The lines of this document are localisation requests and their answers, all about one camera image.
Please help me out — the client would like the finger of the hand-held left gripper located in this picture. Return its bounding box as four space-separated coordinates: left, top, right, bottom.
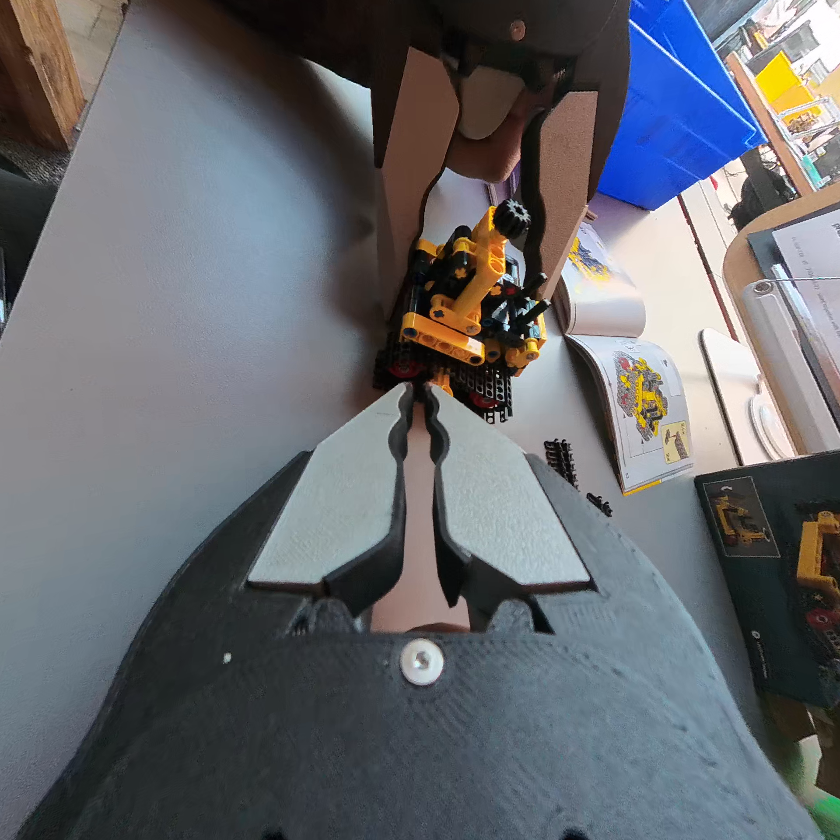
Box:
520 91 599 291
374 45 462 319

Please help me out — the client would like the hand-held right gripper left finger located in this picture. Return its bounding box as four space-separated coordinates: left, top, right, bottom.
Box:
247 382 416 619

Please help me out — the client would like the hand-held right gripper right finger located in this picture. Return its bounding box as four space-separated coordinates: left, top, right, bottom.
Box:
422 385 596 631

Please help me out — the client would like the yellow black lego bulldozer model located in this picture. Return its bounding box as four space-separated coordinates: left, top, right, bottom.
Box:
373 199 552 424

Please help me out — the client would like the black lego track strip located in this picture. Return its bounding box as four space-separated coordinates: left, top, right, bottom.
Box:
543 438 580 492

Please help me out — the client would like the lego instruction booklet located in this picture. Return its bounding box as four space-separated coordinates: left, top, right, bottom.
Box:
551 220 695 496

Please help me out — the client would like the dark lego set box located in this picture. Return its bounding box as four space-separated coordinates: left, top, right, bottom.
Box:
694 449 840 710

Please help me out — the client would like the person's left hand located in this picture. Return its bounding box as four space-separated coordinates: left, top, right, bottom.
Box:
446 92 527 186

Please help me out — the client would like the large blue plastic bin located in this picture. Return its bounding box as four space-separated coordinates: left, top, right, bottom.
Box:
596 20 769 211

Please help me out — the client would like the round tan table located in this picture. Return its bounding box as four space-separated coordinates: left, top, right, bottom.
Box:
722 190 840 336

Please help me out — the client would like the black office chair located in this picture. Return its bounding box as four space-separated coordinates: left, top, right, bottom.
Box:
730 150 796 225

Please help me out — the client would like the yellow storage bin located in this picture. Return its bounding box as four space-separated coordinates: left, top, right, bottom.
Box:
753 51 816 114

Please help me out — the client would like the white rounded board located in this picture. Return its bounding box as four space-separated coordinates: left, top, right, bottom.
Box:
699 327 798 468

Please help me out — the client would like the white printed paper sheet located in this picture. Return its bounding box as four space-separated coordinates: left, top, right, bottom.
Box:
771 205 840 401

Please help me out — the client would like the white bar with metal cap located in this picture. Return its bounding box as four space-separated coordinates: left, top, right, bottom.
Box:
742 279 840 454

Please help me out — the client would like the wooden cabinet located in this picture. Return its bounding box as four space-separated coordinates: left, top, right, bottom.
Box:
0 0 86 152

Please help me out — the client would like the green box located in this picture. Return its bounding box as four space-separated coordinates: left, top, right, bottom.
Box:
787 748 840 840

